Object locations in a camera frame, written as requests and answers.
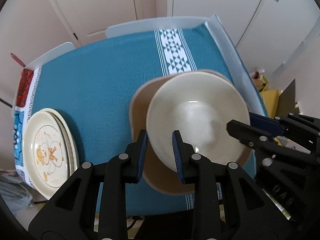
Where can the white wardrobe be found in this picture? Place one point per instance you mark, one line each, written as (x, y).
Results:
(265, 32)

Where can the large yellow cartoon plate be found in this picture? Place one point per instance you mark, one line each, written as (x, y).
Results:
(71, 139)

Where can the cream yellow bowl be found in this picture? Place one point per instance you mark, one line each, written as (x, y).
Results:
(199, 105)

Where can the black curved rack pole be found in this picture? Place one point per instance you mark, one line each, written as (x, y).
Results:
(5, 103)

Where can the pink handled broom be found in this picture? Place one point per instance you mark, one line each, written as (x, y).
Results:
(16, 59)

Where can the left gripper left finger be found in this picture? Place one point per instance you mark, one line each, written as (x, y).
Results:
(91, 204)

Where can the pink plastic handled bowl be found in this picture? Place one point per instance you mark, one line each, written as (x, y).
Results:
(156, 174)

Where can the white duck print plate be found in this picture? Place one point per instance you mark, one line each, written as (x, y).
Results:
(45, 153)

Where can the plain white plate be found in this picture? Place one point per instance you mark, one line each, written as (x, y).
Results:
(67, 142)

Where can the teal blue tablecloth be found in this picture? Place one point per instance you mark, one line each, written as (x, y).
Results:
(92, 86)

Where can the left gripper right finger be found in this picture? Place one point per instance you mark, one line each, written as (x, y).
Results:
(228, 204)

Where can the white door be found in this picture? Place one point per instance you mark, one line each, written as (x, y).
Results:
(87, 20)

